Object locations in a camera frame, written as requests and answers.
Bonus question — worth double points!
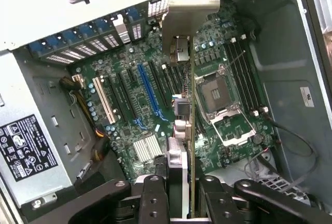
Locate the green motherboard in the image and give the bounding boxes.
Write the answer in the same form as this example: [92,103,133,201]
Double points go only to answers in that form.
[66,3,279,184]

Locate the metal socket cover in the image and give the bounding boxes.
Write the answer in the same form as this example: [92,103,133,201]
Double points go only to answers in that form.
[208,104,257,147]

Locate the silver chipset heatsink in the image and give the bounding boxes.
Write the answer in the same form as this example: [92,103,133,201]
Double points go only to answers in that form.
[132,134,163,163]

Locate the white expansion slot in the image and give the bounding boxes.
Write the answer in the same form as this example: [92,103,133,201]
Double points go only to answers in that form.
[91,76,117,124]

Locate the yellow black power wires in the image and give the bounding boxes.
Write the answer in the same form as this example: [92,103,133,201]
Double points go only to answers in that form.
[59,74,110,163]

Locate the black RAM slot bank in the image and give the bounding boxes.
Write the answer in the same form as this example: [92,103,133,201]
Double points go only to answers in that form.
[224,35,270,115]

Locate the blue expansion slot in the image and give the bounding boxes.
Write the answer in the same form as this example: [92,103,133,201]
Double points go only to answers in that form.
[136,64,167,121]

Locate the thin socket locking lever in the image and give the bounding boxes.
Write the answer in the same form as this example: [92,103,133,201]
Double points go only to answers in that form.
[225,49,246,69]

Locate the CPU socket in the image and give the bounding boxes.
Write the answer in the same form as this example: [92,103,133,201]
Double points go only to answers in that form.
[193,64,241,114]

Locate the black looped wire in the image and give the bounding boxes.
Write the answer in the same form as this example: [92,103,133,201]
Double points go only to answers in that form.
[269,119,319,184]

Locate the grey power supply unit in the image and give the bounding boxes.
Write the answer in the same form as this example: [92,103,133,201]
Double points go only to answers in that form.
[0,49,76,211]

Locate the open black PC case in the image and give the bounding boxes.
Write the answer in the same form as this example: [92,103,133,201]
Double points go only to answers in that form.
[0,0,332,224]

